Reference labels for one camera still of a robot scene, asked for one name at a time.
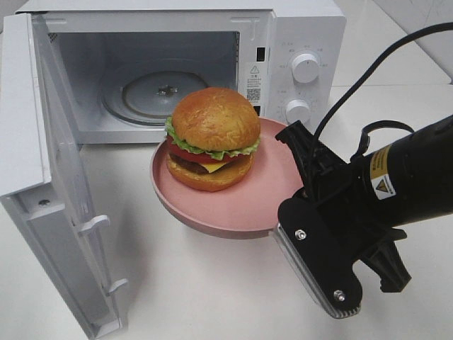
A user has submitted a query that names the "white microwave door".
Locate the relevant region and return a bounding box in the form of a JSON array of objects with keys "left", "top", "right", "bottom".
[{"left": 1, "top": 13, "right": 126, "bottom": 339}]

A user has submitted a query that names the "white upper microwave knob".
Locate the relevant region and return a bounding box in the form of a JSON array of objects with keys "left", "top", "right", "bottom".
[{"left": 291, "top": 52, "right": 320, "bottom": 84}]

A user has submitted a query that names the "white microwave oven body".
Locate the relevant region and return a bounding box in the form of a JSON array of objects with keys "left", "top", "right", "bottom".
[{"left": 19, "top": 1, "right": 346, "bottom": 144}]

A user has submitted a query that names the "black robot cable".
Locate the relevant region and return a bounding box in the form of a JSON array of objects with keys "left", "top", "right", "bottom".
[{"left": 311, "top": 21, "right": 453, "bottom": 199}]

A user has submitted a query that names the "burger with lettuce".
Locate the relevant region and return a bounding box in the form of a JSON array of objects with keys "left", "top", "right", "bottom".
[{"left": 165, "top": 87, "right": 260, "bottom": 192}]

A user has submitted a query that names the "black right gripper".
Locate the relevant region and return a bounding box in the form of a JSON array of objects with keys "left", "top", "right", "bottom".
[{"left": 275, "top": 120, "right": 411, "bottom": 293}]

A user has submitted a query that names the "white lower microwave knob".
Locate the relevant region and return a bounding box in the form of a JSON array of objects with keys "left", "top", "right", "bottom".
[{"left": 285, "top": 99, "right": 311, "bottom": 123}]

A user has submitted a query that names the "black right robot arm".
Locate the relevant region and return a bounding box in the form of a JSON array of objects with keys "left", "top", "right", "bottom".
[{"left": 276, "top": 118, "right": 452, "bottom": 293}]

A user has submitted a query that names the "white microwave knob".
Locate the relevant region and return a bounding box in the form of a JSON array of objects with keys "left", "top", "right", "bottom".
[
  {"left": 291, "top": 52, "right": 320, "bottom": 84},
  {"left": 285, "top": 99, "right": 311, "bottom": 123}
]

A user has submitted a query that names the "white warning label sticker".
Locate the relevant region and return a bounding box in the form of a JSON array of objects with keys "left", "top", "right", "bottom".
[{"left": 245, "top": 62, "right": 263, "bottom": 103}]

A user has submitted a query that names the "pink round plate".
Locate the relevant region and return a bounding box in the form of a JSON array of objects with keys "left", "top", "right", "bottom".
[{"left": 150, "top": 118, "right": 302, "bottom": 239}]

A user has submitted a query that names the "glass microwave turntable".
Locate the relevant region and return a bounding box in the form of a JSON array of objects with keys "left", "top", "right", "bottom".
[{"left": 101, "top": 71, "right": 207, "bottom": 126}]

